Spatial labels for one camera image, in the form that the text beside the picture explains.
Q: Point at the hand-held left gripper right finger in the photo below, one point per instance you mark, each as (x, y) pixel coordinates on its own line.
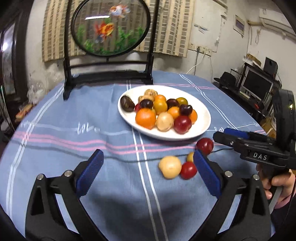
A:
(207, 172)

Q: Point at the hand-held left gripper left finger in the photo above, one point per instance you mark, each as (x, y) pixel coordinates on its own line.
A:
(90, 172)

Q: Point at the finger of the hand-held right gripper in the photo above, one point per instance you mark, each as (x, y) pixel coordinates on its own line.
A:
(235, 133)
(227, 140)

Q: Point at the red tomato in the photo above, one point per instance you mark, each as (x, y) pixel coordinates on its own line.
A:
(137, 108)
(188, 170)

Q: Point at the white oval plate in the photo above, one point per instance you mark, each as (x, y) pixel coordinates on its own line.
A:
(200, 121)

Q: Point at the pale yellow round pear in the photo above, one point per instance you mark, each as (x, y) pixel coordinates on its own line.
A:
(170, 166)

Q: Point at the large red plum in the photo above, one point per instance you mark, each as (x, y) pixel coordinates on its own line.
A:
(182, 124)

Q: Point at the dark purple plum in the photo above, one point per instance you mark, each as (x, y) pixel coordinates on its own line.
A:
(146, 103)
(172, 103)
(185, 109)

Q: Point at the yellow-green mandarin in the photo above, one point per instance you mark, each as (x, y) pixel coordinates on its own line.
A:
(182, 100)

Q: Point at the large tan pear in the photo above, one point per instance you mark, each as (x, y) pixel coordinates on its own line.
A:
(164, 121)

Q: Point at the yellow-orange mandarin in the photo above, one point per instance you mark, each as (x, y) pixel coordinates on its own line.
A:
(160, 106)

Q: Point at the large orange mandarin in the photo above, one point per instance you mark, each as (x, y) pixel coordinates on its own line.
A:
(145, 118)

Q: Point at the brownish purple plum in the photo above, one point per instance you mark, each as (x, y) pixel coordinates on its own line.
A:
(127, 103)

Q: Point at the beige speckled pear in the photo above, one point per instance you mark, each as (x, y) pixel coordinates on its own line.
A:
(143, 97)
(150, 92)

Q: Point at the person's right hand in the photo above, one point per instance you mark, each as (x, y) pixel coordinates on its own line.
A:
(285, 183)

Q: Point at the black computer desk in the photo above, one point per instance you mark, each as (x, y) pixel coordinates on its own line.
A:
(245, 104)

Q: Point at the blue striped tablecloth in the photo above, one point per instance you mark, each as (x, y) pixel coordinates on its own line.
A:
(69, 143)

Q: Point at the computer monitor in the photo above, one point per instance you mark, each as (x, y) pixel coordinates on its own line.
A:
(256, 84)

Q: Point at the black hat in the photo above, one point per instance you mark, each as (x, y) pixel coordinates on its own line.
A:
(225, 78)

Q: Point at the cardboard box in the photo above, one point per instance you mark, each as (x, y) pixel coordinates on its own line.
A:
(253, 59)

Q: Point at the black speaker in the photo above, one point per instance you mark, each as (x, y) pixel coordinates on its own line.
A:
(270, 66)

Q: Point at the white power strip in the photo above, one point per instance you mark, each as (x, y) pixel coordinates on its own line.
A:
(204, 50)

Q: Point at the clear plastic bags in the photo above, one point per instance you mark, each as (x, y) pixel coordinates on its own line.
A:
(38, 90)

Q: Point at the white air conditioner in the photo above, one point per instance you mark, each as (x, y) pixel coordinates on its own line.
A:
(272, 18)

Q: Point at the dark wood framed painting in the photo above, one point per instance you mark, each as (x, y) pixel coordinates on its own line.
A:
(9, 69)

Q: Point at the white wall socket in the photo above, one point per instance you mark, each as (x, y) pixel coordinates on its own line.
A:
(192, 45)

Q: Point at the white wall panel box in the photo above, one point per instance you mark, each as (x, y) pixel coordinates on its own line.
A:
(239, 25)

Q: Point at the striped beige wall cloth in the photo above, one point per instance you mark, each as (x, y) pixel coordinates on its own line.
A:
(55, 30)

